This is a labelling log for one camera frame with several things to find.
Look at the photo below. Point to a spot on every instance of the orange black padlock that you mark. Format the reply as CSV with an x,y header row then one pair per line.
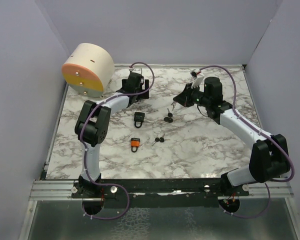
x,y
134,144

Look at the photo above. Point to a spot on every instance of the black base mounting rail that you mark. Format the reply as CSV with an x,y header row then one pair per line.
x,y
154,193

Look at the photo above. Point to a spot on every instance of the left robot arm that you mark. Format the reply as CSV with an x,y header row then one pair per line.
x,y
94,119

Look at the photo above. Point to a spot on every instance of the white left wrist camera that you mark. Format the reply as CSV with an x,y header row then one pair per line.
x,y
133,69

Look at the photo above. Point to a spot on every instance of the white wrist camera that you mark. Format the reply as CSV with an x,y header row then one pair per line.
x,y
133,69
197,77

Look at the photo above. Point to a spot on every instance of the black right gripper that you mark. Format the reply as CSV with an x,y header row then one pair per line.
x,y
184,98

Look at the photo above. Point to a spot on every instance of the black head key bunch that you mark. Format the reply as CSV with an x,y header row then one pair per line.
x,y
169,117
159,139

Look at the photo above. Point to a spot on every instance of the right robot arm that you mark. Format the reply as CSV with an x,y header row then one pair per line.
x,y
269,152

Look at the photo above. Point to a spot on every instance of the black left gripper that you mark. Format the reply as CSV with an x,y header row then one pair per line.
x,y
145,86

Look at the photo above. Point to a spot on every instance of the silver small key bunch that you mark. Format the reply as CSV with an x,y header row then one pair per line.
x,y
173,105

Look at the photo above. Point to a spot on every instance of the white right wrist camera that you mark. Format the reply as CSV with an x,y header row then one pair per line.
x,y
197,77

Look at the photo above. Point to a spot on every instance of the beige cylindrical drum box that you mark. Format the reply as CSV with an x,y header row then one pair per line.
x,y
88,70

